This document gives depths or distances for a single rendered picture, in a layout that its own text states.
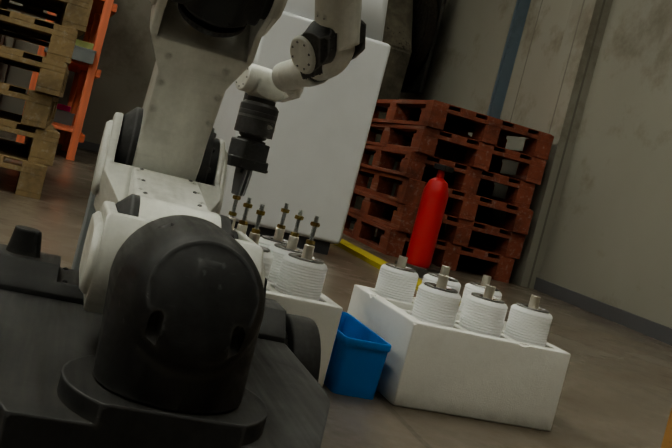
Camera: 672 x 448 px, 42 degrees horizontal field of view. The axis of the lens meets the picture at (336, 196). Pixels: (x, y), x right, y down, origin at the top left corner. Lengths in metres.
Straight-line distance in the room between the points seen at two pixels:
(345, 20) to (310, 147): 2.75
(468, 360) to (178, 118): 0.87
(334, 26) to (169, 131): 0.46
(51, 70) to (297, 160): 1.28
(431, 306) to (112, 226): 1.02
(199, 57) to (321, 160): 3.13
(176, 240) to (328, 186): 3.62
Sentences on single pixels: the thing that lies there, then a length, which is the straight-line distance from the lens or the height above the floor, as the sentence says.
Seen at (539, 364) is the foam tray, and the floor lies 0.14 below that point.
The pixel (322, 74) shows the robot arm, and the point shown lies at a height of 0.62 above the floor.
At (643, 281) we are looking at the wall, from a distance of 5.09.
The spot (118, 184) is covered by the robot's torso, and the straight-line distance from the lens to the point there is 1.32.
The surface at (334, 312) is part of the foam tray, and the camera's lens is 1.75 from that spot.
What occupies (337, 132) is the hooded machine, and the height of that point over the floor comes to 0.63.
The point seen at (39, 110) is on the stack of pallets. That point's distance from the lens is 3.92.
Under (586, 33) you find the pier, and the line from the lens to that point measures 6.04.
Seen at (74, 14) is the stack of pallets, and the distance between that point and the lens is 3.96.
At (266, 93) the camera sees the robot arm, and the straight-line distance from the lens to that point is 1.95.
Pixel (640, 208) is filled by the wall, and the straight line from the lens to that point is 5.25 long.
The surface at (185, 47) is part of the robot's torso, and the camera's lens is 1.30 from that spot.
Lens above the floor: 0.45
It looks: 2 degrees down
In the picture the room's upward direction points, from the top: 14 degrees clockwise
